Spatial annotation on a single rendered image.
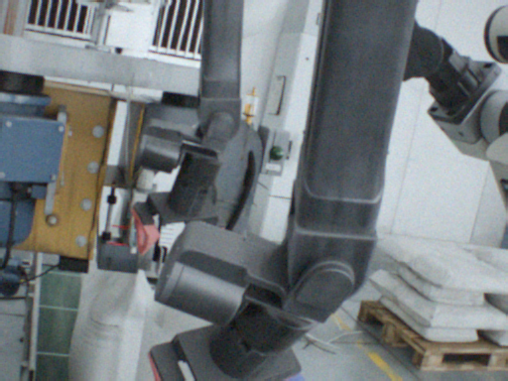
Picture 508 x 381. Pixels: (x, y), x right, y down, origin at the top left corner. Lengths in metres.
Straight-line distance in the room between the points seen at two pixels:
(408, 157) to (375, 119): 5.75
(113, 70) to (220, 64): 0.24
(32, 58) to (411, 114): 5.32
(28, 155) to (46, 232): 0.32
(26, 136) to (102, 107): 0.29
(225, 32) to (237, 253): 0.47
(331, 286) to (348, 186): 0.07
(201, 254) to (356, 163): 0.13
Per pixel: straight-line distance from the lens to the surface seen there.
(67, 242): 1.24
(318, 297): 0.45
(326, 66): 0.39
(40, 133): 0.94
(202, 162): 0.92
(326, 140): 0.41
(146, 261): 1.28
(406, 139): 6.10
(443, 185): 6.42
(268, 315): 0.49
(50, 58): 0.99
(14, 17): 1.24
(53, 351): 2.31
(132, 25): 3.42
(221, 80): 0.90
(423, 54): 0.95
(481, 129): 1.01
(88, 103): 1.19
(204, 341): 0.58
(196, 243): 0.47
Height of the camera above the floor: 1.41
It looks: 10 degrees down
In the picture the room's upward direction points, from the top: 12 degrees clockwise
